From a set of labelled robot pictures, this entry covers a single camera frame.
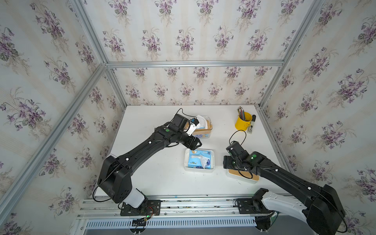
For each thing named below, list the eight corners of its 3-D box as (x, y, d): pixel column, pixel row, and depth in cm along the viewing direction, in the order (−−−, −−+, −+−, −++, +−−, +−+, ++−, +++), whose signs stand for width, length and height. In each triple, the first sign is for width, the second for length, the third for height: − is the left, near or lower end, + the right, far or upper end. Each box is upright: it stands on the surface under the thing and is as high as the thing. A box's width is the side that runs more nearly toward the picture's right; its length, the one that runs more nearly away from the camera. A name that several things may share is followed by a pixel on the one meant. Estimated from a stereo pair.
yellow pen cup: (241, 133, 105) (245, 124, 97) (233, 125, 109) (236, 116, 101) (251, 127, 108) (256, 118, 100) (242, 120, 113) (246, 111, 105)
